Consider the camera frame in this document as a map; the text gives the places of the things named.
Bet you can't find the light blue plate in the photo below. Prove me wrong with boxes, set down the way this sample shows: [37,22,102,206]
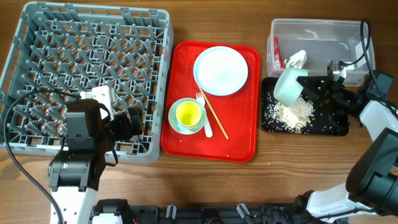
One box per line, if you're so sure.
[193,46,249,96]

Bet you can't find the left black cable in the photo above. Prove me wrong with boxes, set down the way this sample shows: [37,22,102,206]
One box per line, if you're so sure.
[3,88,82,224]

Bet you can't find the red plastic tray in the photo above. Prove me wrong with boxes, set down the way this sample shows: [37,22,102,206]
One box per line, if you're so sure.
[160,40,261,162]

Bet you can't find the white napkin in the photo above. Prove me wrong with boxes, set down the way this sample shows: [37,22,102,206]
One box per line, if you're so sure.
[284,50,307,69]

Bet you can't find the red snack wrapper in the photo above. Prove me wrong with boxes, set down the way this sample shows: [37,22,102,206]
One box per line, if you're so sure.
[273,37,285,68]

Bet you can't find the white plastic fork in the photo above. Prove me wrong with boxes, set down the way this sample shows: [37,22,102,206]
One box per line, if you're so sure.
[195,93,213,138]

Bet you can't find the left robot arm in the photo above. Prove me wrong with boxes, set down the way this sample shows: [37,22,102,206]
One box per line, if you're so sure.
[49,99,144,223]

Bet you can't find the yellow plastic cup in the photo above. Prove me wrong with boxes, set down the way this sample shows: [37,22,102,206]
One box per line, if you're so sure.
[176,101,202,128]

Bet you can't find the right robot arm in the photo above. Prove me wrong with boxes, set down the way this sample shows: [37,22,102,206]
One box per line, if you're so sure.
[290,71,397,223]

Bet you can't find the clear plastic bin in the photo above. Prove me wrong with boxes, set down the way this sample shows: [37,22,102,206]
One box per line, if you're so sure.
[267,19,363,77]

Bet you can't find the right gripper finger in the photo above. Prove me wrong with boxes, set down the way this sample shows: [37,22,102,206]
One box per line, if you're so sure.
[302,86,330,105]
[297,76,331,89]

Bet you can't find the black plastic tray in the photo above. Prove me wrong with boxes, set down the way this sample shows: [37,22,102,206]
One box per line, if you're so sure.
[261,77,349,136]

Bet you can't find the light blue food bowl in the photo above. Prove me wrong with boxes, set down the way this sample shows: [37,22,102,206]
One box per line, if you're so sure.
[273,68,308,107]

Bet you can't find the wooden chopstick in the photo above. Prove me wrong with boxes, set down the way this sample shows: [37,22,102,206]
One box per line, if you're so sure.
[196,83,229,140]

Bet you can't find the light green bowl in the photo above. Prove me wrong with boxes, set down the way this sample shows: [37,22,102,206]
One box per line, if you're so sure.
[168,98,207,135]

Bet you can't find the grey dishwasher rack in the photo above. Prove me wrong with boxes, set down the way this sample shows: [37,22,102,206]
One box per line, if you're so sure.
[1,2,174,164]

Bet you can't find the rice and peanut leftovers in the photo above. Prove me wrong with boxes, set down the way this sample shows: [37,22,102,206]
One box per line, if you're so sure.
[262,94,315,133]

